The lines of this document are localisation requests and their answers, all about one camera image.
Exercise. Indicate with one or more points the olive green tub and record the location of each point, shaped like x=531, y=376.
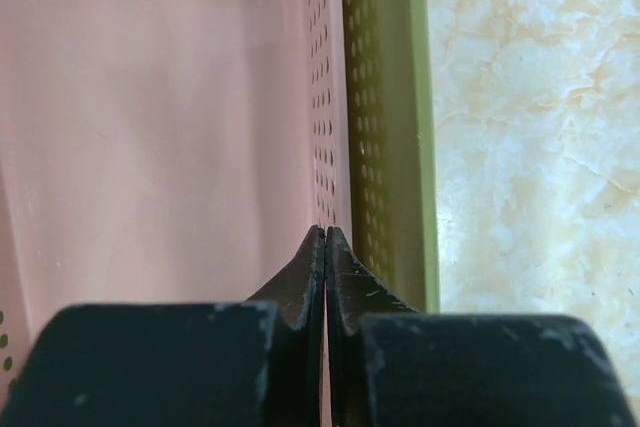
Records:
x=391, y=146

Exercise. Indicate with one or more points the salmon pink perforated bin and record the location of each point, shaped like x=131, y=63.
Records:
x=162, y=151

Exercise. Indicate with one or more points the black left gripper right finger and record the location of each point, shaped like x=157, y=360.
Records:
x=391, y=365

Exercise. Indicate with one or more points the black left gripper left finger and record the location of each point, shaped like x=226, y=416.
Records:
x=251, y=363

